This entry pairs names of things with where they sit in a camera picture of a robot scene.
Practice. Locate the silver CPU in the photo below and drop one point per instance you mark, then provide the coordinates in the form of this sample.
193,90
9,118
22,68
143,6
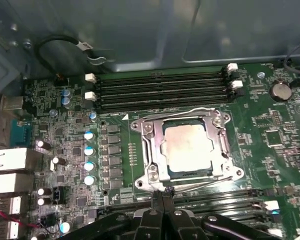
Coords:
187,147

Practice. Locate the black PC case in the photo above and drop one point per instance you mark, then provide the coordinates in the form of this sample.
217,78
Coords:
140,30

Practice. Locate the coin cell battery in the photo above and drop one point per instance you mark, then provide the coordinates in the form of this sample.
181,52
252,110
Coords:
280,91

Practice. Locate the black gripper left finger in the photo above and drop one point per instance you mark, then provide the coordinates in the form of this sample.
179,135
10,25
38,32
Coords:
145,230

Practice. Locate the silver board screw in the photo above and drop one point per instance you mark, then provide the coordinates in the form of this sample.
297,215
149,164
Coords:
260,74

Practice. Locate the blue-top capacitor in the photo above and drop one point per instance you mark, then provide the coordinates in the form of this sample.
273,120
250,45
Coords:
89,166
66,93
89,135
90,180
66,102
89,151

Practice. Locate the CPU socket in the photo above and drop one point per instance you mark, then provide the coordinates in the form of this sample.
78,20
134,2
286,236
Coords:
140,183

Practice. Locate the metal socket cover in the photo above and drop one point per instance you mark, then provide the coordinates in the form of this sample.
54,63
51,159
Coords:
157,140

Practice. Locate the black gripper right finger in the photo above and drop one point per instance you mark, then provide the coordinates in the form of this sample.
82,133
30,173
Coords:
180,230

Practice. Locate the green motherboard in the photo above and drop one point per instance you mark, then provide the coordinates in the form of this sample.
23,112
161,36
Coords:
265,175

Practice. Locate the silver rear port block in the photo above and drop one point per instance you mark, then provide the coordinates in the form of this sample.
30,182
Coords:
10,158
7,230
8,183
10,205

